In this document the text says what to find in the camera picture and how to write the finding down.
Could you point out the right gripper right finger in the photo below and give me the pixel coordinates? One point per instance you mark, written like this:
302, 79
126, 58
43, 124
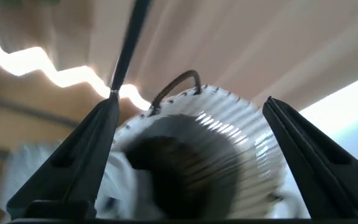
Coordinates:
328, 180

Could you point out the beige curtain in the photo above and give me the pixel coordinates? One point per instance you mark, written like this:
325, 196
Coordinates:
228, 37

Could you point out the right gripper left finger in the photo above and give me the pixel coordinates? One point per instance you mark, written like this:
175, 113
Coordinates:
73, 174

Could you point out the white laundry basket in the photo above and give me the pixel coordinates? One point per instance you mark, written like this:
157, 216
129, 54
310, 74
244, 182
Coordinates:
228, 102

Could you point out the black clothes rack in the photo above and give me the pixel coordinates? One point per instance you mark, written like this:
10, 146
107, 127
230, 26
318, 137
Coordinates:
132, 37

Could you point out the pale grey shorts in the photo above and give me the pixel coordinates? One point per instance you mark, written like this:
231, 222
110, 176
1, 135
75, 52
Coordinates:
120, 174

